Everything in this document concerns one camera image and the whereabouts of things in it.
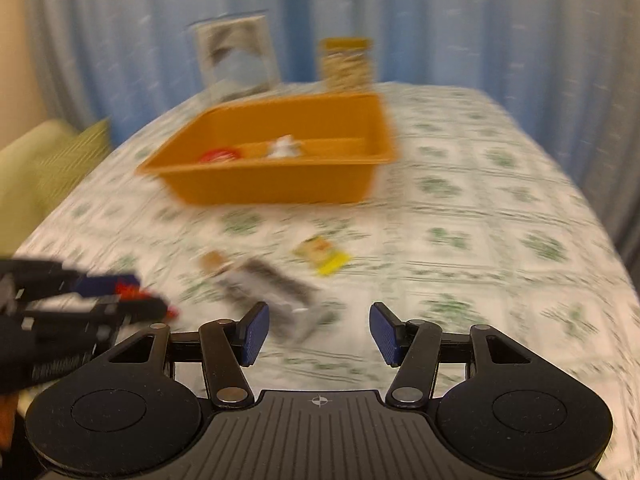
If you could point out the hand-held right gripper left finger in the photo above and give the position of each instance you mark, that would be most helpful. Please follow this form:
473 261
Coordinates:
255 334

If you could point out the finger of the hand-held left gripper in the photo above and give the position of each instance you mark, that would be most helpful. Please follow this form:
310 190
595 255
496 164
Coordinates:
55 280
100 315

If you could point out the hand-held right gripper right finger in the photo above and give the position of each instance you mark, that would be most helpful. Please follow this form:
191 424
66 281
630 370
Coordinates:
385 334

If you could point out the dark snack packet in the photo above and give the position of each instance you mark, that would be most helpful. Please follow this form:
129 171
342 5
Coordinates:
272 287

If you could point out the red packet with white print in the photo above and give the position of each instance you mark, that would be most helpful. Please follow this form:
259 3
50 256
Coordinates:
150 305

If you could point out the brown candy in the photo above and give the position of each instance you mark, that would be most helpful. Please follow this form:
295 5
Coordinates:
216 262

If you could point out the yellow snack packet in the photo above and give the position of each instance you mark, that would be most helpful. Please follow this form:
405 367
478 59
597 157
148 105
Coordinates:
322 255

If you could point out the orange plastic tray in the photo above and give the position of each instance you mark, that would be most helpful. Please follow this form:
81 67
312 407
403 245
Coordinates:
280 180

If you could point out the red candy packet green end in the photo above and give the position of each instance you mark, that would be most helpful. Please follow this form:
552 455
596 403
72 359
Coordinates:
220 155

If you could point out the silver foil wrapper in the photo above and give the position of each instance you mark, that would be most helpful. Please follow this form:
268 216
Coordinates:
285 147

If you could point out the pale green sofa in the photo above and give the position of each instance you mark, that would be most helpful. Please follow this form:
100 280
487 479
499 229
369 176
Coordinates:
25 175

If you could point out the green zigzag cushion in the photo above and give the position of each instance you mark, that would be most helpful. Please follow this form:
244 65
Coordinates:
75 160

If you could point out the green floral tablecloth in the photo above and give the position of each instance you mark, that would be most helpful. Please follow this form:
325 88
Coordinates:
475 240

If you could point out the cashew jar with gold lid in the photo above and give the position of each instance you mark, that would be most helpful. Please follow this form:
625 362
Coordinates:
346 67

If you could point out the blue star-print curtain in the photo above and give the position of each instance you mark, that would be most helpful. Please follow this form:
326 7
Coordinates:
425 15

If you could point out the blue-edged picture frame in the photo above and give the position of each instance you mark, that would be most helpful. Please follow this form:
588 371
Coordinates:
235 55

